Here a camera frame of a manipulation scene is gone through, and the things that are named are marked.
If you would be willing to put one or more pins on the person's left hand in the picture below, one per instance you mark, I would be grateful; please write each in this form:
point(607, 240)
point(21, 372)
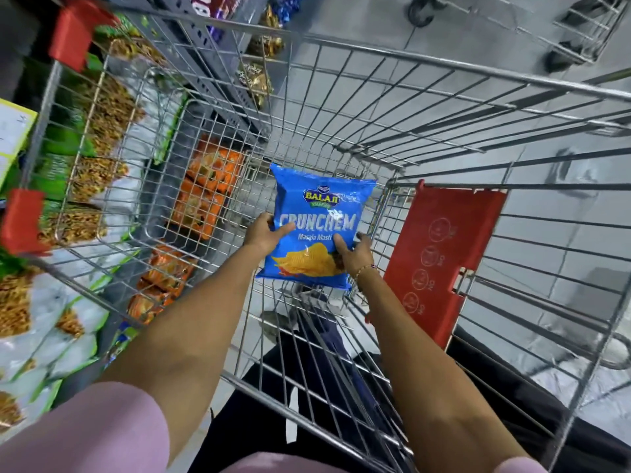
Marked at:
point(261, 236)

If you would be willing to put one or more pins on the person's right hand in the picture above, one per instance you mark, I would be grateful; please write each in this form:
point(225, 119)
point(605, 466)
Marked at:
point(359, 258)

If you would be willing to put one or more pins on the person's right thumb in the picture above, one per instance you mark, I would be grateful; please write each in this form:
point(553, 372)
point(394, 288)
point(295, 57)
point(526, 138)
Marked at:
point(341, 244)

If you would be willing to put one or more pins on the person's left thumb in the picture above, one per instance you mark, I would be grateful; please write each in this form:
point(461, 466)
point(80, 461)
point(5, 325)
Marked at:
point(284, 231)

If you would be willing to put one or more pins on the blue chips packet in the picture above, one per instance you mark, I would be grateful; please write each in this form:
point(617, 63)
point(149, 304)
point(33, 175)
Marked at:
point(320, 211)

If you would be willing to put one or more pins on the person's left forearm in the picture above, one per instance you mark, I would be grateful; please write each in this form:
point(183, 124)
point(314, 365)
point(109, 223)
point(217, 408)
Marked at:
point(197, 330)

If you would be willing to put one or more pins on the person's right forearm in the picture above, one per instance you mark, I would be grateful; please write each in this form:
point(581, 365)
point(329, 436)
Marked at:
point(424, 379)

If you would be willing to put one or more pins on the row of orange snack bags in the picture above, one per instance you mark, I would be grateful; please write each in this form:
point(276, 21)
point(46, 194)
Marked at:
point(207, 187)

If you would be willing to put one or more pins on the red plastic cart seat flap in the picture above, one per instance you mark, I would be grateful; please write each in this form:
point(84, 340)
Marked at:
point(438, 251)

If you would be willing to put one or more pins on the row of gold snack bags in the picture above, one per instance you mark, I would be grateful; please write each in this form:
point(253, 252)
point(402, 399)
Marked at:
point(261, 68)

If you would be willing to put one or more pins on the black trousers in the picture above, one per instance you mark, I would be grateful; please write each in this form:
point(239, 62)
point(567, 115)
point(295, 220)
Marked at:
point(256, 418)

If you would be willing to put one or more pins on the row of green white snack bags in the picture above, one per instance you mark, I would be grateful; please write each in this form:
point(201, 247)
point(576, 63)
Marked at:
point(93, 142)

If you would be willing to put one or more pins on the row of shiny blue bags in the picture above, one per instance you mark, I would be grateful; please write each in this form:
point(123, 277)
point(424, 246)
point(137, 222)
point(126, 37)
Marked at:
point(286, 5)

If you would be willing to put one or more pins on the row of purple snack bags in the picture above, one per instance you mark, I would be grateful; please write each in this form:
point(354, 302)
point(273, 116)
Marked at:
point(217, 7)

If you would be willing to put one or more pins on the red plastic cart corner bumper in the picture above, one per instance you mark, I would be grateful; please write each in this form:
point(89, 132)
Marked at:
point(74, 29)
point(22, 221)

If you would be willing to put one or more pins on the pink shirt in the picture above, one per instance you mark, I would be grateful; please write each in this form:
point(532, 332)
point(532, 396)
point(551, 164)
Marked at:
point(84, 428)

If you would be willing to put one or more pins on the yellow white shelf label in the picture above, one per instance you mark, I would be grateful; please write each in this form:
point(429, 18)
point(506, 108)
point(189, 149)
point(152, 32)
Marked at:
point(12, 137)

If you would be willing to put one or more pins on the empty metal shopping cart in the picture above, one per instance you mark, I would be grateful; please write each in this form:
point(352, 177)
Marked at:
point(567, 24)

